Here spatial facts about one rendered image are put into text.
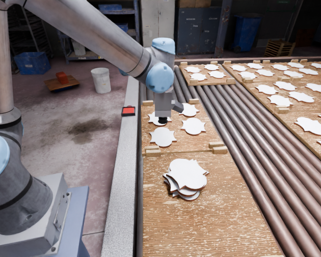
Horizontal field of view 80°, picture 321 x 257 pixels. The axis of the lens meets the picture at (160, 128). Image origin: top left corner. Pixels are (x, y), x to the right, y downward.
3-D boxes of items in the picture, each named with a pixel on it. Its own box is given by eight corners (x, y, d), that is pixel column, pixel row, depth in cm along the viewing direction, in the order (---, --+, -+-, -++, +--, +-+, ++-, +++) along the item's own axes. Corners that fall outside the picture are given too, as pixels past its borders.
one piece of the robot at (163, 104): (187, 83, 65) (183, 123, 75) (185, 74, 72) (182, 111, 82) (152, 83, 65) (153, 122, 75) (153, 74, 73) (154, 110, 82)
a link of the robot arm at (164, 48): (145, 38, 62) (167, 35, 66) (146, 71, 69) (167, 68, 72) (156, 43, 57) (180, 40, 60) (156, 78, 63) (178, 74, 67)
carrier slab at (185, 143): (141, 156, 78) (141, 154, 77) (140, 107, 111) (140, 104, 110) (224, 151, 81) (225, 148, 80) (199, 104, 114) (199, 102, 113)
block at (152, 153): (145, 157, 75) (145, 152, 74) (145, 154, 77) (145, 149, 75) (161, 157, 76) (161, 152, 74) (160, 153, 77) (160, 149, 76)
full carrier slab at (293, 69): (288, 82, 140) (290, 77, 138) (260, 65, 173) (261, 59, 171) (332, 81, 143) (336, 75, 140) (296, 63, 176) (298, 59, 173)
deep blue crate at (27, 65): (20, 75, 407) (12, 57, 385) (29, 69, 440) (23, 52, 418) (44, 74, 409) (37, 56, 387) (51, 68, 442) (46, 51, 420)
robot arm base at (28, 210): (-21, 238, 48) (-50, 219, 42) (12, 186, 60) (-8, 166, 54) (39, 232, 48) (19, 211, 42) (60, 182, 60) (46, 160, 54)
